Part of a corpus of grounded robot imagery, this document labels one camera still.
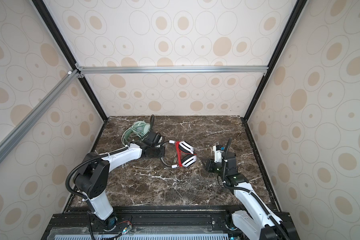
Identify mint green headphones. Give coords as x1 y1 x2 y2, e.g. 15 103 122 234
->
122 121 151 145

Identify white black red headphones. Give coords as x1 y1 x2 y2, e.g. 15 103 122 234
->
160 140 197 169

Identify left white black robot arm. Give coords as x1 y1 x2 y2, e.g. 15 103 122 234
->
66 131 165 221

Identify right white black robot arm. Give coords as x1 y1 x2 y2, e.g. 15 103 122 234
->
206 146 299 240

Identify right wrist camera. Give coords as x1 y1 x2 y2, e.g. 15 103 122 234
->
213 145 225 163

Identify horizontal aluminium rail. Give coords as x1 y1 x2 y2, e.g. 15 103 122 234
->
79 66 268 74

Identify left diagonal aluminium rail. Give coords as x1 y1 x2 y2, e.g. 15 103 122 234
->
0 70 78 164

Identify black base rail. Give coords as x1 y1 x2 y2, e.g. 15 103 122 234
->
42 205 283 240

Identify left black frame post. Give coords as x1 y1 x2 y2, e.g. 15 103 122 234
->
32 0 108 122

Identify black frame post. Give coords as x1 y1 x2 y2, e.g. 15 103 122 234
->
243 0 308 123
32 0 108 122

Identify right black frame post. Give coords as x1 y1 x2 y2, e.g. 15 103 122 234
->
243 0 308 123

